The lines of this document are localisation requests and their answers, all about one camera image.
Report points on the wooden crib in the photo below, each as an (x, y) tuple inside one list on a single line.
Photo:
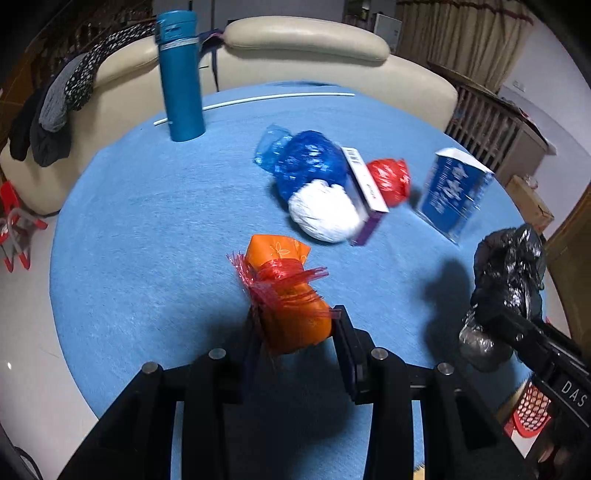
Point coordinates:
[(489, 124)]

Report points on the thin white rod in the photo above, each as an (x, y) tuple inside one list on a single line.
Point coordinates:
[(277, 97)]

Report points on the blue tablecloth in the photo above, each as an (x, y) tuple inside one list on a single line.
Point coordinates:
[(161, 230)]

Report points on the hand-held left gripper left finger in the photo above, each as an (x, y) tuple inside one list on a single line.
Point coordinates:
[(249, 364)]

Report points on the white appliance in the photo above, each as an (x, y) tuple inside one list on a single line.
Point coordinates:
[(385, 30)]

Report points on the beige curtain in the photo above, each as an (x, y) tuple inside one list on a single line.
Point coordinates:
[(461, 32)]

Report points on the grey cloth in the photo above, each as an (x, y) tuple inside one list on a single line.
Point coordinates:
[(57, 101)]

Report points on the white plastic bag ball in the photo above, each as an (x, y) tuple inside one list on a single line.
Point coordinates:
[(323, 212)]

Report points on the black plastic bag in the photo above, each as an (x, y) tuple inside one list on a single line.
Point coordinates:
[(508, 258)]

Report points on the black cloth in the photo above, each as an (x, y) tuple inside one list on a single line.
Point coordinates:
[(46, 143)]

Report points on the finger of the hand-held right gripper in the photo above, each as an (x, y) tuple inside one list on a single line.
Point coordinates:
[(508, 325)]

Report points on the cream leather sofa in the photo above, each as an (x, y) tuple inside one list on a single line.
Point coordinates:
[(300, 50)]

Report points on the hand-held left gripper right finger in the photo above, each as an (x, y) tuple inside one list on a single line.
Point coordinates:
[(346, 355)]

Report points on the blue and white carton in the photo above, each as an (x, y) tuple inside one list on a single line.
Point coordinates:
[(452, 194)]

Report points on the purple and white box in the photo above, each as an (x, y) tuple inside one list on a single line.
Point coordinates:
[(364, 184)]

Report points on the teal thermos bottle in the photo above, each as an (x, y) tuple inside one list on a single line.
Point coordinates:
[(182, 92)]

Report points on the orange bag with red plastic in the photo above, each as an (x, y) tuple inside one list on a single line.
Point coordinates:
[(295, 323)]

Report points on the red plastic bag ball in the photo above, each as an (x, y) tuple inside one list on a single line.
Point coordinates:
[(390, 180)]

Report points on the dark polka-dot cloth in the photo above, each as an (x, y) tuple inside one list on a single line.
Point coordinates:
[(92, 69)]

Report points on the cardboard box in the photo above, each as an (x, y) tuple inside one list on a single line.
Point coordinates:
[(531, 203)]

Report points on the brown wooden door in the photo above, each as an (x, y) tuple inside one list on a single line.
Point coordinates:
[(572, 258)]

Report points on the red plastic basket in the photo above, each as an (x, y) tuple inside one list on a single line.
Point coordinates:
[(531, 410)]

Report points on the blue plastic bag ball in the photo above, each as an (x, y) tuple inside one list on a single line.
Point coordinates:
[(309, 157)]

